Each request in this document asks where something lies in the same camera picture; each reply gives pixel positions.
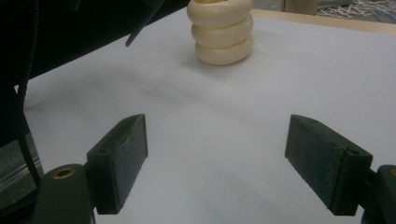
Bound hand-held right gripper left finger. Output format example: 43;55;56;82
86;113;149;216

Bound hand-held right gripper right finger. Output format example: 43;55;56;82
284;114;374;217

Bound cream ringed brush holder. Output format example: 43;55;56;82
186;0;255;66

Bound white board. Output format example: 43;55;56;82
22;7;396;224

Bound wooden table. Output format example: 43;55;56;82
251;8;396;37

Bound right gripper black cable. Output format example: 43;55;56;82
14;82;43;189

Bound white cable bundle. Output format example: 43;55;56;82
317;0;396;21

